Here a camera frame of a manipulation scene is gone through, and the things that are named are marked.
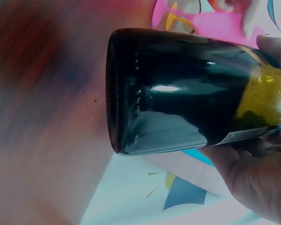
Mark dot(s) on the pink goblet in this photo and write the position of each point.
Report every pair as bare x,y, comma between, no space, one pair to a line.
220,25

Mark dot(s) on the person's right fingers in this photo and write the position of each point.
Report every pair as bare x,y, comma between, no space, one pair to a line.
224,157

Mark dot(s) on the orange goblet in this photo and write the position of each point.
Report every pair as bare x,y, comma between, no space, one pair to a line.
170,21

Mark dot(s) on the dark glass bottle yellow label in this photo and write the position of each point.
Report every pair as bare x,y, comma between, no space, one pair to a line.
178,93

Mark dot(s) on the person's right thumb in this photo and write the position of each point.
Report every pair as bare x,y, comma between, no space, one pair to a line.
276,50

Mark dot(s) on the person's right hand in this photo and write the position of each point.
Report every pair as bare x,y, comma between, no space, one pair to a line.
262,180

